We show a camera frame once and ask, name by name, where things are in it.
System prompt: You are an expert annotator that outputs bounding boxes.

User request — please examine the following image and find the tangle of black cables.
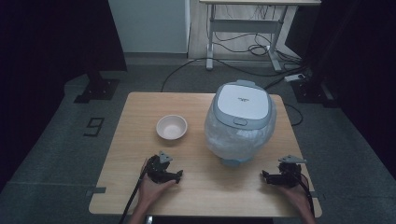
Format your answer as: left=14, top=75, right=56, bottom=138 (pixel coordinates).
left=205, top=4, right=303, bottom=63

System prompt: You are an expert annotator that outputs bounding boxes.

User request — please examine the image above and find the white metal-framed desk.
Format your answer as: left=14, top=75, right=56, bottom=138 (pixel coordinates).
left=199, top=0, right=322, bottom=73

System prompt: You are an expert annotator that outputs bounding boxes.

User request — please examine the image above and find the dark curtain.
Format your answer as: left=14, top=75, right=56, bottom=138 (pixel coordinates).
left=284, top=0, right=396, bottom=171
left=0, top=0, right=128, bottom=191

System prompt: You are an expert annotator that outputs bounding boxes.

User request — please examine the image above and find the long black floor cable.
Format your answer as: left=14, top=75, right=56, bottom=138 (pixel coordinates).
left=160, top=57, right=307, bottom=93

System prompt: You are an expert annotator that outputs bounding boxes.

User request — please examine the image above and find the white power strip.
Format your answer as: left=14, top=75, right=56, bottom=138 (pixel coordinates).
left=283, top=73, right=305, bottom=83

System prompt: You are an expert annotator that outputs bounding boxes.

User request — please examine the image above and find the person's right hand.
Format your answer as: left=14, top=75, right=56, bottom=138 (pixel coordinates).
left=276, top=183, right=313, bottom=215

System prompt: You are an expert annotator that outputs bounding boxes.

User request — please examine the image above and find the person's left hand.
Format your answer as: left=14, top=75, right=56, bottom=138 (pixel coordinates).
left=138, top=158, right=177, bottom=206

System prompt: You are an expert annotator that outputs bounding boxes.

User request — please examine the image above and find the thin black looped cable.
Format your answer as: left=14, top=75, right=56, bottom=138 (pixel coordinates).
left=284, top=103, right=304, bottom=127

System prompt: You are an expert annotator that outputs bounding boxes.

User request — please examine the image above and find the white bowl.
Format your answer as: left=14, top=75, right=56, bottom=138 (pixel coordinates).
left=155, top=114, right=189, bottom=141

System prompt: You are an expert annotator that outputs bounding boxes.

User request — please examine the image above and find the white plastic-wrapped rice cooker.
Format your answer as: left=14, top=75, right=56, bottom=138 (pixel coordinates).
left=204, top=79, right=278, bottom=168

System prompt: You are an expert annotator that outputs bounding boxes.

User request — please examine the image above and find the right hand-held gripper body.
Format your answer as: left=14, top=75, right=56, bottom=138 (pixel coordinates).
left=274, top=154, right=307, bottom=189

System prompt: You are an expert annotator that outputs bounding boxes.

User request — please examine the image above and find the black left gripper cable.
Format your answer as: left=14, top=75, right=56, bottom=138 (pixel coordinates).
left=118, top=173, right=148, bottom=224

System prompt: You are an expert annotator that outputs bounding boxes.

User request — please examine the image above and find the grey tape strip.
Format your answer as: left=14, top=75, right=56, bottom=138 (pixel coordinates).
left=310, top=190, right=327, bottom=201
left=86, top=186, right=107, bottom=197

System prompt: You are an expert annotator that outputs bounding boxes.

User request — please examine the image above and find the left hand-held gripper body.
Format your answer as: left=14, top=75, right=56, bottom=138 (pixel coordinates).
left=144, top=150, right=174, bottom=184

